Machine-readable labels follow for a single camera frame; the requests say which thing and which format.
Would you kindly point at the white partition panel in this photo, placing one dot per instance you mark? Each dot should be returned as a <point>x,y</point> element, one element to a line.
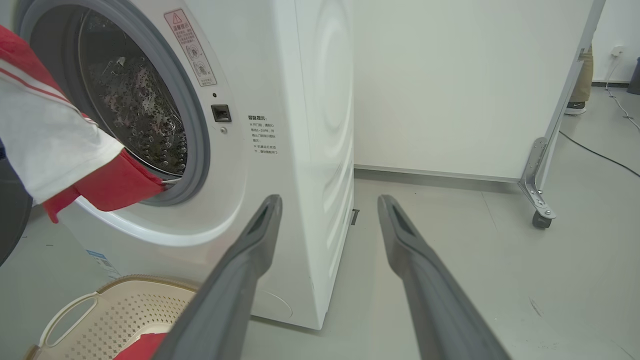
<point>450,85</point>

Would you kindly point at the black round glass washer door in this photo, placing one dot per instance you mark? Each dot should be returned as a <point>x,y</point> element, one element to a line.
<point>12,215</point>

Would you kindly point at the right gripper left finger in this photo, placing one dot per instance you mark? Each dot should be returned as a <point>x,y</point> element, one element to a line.
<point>235,280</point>

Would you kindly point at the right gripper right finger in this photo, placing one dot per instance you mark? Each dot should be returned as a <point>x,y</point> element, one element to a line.
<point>430,290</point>

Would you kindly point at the dark grey bin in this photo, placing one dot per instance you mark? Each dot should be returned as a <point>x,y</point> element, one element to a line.
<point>635,75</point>

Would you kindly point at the cream perforated laundry basket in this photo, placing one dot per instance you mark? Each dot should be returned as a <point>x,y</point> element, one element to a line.
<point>110,315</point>

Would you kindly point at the black caster wheel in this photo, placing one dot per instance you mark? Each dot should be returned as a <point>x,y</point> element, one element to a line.
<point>541,221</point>

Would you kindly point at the blue energy label sticker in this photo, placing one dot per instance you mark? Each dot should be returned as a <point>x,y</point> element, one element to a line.
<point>102,260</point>

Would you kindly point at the person leg with sneaker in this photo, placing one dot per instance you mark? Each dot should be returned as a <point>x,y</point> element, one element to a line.
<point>582,80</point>

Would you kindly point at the white front-load washing machine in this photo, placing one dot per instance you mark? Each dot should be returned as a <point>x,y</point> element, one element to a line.
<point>280,175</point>

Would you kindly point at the metal partition leg bracket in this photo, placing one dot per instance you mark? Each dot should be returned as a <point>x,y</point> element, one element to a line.
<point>537,165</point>

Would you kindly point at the red warning sticker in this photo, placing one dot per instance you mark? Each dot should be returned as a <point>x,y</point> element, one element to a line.
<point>190,47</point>

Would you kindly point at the white wall outlet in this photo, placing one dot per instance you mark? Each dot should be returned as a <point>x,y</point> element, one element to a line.
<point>618,51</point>

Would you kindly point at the red and white garment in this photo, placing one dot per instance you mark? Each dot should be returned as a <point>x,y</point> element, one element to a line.
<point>40,130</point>

